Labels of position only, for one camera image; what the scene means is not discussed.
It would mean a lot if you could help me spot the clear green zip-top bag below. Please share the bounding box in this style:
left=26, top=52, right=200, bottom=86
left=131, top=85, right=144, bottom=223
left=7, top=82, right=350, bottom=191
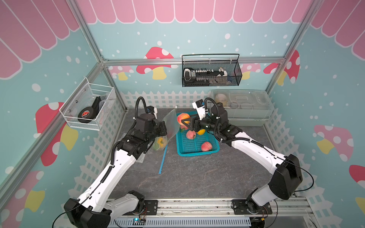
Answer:
left=154, top=106, right=180, bottom=143

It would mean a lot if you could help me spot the clear plastic storage box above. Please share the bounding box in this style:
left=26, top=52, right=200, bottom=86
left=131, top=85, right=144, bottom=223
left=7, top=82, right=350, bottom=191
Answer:
left=211, top=90, right=274, bottom=127

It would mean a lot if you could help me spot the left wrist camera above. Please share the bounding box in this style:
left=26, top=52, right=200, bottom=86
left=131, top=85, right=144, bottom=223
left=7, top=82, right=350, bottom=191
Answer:
left=147, top=106, right=158, bottom=119

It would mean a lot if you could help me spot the yellow peach with leaf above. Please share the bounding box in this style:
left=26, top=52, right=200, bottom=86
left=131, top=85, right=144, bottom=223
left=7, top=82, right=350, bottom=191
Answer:
left=196, top=129, right=206, bottom=135

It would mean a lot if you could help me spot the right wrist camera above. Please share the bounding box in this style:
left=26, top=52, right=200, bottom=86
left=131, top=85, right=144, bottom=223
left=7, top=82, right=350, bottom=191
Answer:
left=192, top=99, right=206, bottom=120

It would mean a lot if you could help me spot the blue stick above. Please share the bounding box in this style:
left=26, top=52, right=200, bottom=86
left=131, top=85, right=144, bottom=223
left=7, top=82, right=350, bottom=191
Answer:
left=158, top=145, right=168, bottom=174

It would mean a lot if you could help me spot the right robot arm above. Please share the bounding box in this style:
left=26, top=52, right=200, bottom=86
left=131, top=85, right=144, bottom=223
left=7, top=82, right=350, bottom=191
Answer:
left=177, top=98, right=304, bottom=214

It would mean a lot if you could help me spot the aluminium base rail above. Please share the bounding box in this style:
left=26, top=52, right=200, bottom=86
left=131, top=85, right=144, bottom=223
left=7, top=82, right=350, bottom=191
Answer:
left=74, top=196, right=317, bottom=228

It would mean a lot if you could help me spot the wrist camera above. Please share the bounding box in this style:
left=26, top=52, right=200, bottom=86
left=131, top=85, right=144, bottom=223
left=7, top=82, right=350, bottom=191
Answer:
left=147, top=106, right=158, bottom=119
left=192, top=99, right=206, bottom=120

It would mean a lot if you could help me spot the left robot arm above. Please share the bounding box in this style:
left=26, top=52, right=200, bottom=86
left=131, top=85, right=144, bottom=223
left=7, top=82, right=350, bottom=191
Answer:
left=64, top=97, right=167, bottom=228

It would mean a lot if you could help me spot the white wire wall basket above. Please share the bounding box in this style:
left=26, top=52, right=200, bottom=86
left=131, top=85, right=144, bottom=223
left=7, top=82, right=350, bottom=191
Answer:
left=60, top=78, right=116, bottom=131

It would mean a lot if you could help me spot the black wire wall basket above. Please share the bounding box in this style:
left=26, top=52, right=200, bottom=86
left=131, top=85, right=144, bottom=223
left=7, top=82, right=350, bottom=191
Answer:
left=181, top=53, right=242, bottom=87

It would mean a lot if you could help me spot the teal plastic basket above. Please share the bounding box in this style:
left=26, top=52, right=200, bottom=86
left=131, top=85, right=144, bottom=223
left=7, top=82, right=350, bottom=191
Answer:
left=176, top=130, right=220, bottom=157

